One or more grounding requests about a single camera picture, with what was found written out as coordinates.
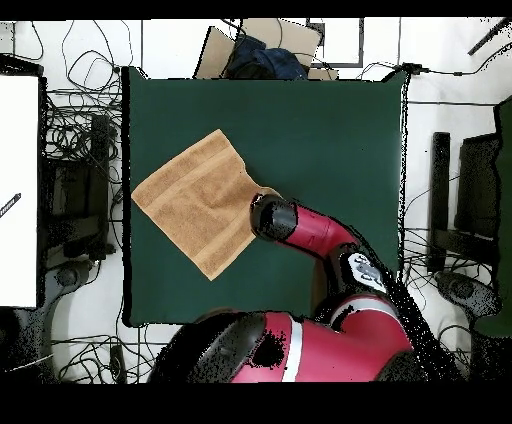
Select tan terry towel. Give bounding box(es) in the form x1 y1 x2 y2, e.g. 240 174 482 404
130 128 281 282

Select white flat panel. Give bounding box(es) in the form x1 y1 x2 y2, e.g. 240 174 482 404
0 73 41 309

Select dark green table cloth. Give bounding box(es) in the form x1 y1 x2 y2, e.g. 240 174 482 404
121 65 409 328

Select dark blue garment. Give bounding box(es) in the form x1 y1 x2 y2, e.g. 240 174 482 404
225 33 309 81

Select brown cardboard box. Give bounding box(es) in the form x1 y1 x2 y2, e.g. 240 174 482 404
193 17 339 81

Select black equipment stand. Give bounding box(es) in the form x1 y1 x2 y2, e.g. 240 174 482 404
39 113 117 261

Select grey wheeled base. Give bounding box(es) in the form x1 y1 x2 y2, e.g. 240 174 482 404
55 259 95 289
433 271 501 317

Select black power strip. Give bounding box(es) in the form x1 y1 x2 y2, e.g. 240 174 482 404
109 343 127 383

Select green cloth covered object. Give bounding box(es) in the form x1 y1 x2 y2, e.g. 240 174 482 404
473 95 512 339

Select black rod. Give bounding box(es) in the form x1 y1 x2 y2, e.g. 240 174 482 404
467 17 512 57

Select black tangled cables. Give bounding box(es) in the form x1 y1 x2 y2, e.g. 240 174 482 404
43 19 125 161
399 227 495 281
51 323 177 383

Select black chair frame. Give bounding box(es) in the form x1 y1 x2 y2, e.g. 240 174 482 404
427 131 501 273

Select black square floor frame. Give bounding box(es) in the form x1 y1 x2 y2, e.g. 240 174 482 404
307 17 365 69

